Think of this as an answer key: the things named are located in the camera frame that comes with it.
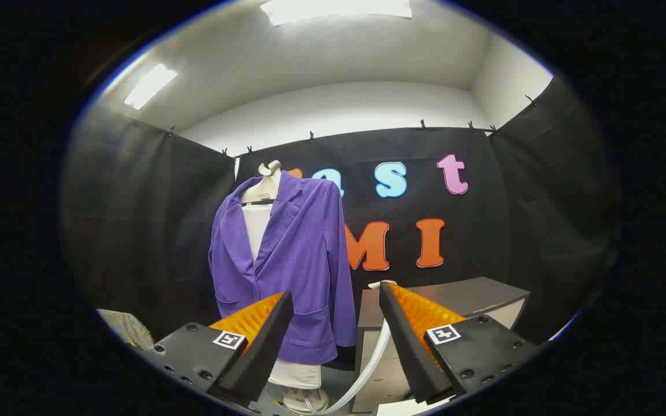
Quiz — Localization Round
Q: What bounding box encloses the black backdrop cloth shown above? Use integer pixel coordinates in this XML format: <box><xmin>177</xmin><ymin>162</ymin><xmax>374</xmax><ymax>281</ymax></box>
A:
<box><xmin>61</xmin><ymin>78</ymin><xmax>623</xmax><ymax>359</ymax></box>

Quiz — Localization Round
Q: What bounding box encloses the white paper sheet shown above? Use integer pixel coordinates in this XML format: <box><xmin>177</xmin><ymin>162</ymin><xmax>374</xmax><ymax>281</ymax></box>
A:
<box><xmin>377</xmin><ymin>398</ymin><xmax>450</xmax><ymax>416</ymax></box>

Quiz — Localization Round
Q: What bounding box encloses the purple corduroy jacket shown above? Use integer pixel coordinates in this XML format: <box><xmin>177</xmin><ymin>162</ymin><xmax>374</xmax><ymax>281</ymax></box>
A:
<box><xmin>208</xmin><ymin>171</ymin><xmax>357</xmax><ymax>366</ymax></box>

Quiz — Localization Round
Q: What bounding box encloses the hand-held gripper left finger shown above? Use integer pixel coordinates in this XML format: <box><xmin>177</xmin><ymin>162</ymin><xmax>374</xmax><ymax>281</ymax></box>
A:
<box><xmin>148</xmin><ymin>291</ymin><xmax>294</xmax><ymax>408</ymax></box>

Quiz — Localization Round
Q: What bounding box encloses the yellow patterned cloth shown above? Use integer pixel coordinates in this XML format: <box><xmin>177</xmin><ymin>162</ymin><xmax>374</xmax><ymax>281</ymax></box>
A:
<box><xmin>97</xmin><ymin>309</ymin><xmax>155</xmax><ymax>351</ymax></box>

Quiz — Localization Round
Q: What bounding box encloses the grey cabinet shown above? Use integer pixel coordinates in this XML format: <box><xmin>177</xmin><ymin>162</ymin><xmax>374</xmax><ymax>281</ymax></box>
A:
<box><xmin>351</xmin><ymin>277</ymin><xmax>531</xmax><ymax>413</ymax></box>

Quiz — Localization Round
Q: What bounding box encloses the white garment steamer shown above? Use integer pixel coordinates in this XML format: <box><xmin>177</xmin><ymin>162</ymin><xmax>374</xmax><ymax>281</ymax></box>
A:
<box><xmin>304</xmin><ymin>280</ymin><xmax>398</xmax><ymax>415</ymax></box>

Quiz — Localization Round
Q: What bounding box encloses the cream clothes hanger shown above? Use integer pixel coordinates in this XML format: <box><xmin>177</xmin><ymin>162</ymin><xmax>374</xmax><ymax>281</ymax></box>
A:
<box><xmin>241</xmin><ymin>160</ymin><xmax>283</xmax><ymax>205</ymax></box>

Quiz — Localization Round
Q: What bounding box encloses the short ceiling light panel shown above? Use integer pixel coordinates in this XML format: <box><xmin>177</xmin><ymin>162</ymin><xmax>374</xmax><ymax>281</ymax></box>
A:
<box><xmin>124</xmin><ymin>64</ymin><xmax>178</xmax><ymax>110</ymax></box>

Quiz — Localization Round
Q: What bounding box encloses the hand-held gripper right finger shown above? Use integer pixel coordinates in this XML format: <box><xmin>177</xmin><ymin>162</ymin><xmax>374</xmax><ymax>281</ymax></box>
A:
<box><xmin>378</xmin><ymin>281</ymin><xmax>542</xmax><ymax>406</ymax></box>

